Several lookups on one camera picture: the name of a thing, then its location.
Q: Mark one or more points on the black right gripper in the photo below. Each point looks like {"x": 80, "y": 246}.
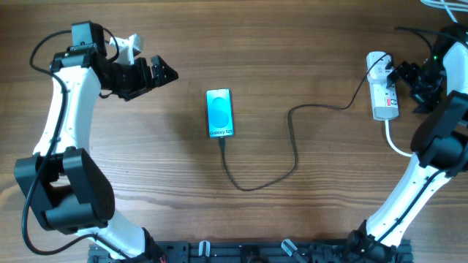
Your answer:
{"x": 426, "y": 99}

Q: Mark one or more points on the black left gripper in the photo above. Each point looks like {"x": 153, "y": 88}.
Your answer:
{"x": 144, "y": 82}

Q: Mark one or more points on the blue screen Galaxy smartphone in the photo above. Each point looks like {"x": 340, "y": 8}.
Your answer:
{"x": 219, "y": 112}

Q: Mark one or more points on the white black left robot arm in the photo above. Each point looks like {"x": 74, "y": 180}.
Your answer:
{"x": 64, "y": 188}

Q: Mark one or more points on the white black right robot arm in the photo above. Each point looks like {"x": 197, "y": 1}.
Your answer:
{"x": 439, "y": 152}

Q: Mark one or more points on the white USB charger plug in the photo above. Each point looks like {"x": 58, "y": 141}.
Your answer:
{"x": 379, "y": 71}

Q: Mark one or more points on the white power strip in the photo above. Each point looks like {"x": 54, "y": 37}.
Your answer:
{"x": 384, "y": 101}

